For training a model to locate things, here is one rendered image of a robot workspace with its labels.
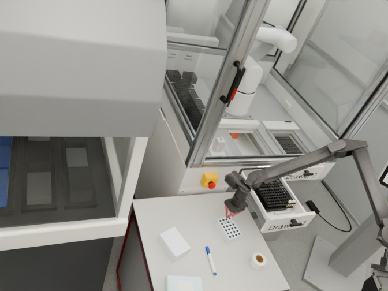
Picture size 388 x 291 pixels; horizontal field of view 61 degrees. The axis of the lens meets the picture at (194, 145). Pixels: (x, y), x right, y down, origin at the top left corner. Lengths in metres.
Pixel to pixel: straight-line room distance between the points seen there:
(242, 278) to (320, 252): 1.50
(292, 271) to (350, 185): 1.18
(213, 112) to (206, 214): 0.56
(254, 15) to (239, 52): 0.15
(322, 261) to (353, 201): 0.85
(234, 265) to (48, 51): 1.17
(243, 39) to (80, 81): 0.64
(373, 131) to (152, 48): 2.70
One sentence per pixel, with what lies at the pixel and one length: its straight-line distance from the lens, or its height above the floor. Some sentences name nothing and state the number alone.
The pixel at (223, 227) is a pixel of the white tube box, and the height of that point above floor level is 0.78.
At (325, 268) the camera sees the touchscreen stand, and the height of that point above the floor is 0.04.
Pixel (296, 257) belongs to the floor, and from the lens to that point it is 2.88.
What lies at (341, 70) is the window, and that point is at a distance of 1.71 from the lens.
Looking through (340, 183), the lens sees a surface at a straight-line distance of 3.63.
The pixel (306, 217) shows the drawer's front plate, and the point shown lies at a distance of 1.79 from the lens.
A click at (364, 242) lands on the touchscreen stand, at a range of 2.73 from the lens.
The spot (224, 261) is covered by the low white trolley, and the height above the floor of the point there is 0.76.
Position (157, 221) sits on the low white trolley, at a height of 0.76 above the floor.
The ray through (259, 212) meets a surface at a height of 0.86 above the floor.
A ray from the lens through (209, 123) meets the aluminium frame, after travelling 1.47.
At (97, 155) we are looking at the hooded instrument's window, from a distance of 1.10.
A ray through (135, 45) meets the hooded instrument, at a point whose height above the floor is 1.64.
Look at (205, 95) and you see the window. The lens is 1.49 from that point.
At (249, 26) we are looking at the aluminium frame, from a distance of 1.28.
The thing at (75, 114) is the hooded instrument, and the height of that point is 1.45.
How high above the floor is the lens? 2.03
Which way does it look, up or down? 37 degrees down
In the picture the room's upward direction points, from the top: 21 degrees clockwise
